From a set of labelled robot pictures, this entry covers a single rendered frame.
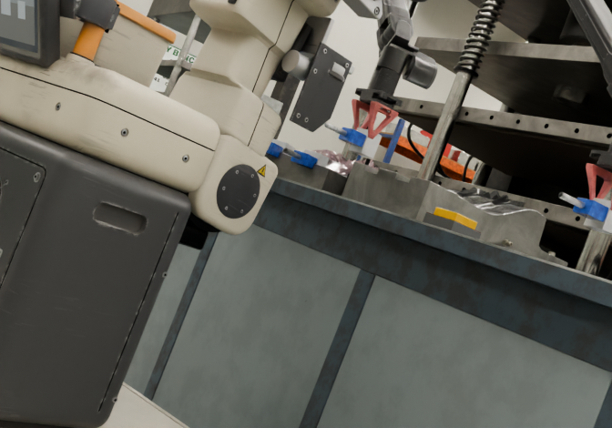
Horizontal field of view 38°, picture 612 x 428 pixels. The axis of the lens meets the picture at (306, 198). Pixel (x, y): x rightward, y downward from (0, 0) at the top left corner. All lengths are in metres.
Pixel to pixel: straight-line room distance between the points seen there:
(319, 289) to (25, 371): 0.82
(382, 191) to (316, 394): 0.45
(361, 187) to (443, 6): 8.89
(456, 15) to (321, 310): 9.14
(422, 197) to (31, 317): 0.87
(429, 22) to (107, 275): 9.52
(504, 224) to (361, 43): 8.28
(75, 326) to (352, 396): 0.67
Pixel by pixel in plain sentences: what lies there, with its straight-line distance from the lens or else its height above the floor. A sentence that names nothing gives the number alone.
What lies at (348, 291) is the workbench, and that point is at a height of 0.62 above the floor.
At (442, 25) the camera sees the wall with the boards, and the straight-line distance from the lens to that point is 10.81.
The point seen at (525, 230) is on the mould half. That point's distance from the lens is 2.07.
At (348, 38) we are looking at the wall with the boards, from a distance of 10.14.
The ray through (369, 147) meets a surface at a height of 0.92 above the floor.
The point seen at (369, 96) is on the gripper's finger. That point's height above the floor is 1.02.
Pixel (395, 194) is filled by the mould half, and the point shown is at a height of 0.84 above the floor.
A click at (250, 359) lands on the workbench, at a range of 2.10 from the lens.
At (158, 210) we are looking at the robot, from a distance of 1.36.
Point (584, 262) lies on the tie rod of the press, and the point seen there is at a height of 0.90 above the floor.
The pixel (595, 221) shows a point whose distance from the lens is 1.71.
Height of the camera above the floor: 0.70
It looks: 2 degrees up
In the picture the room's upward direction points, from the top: 21 degrees clockwise
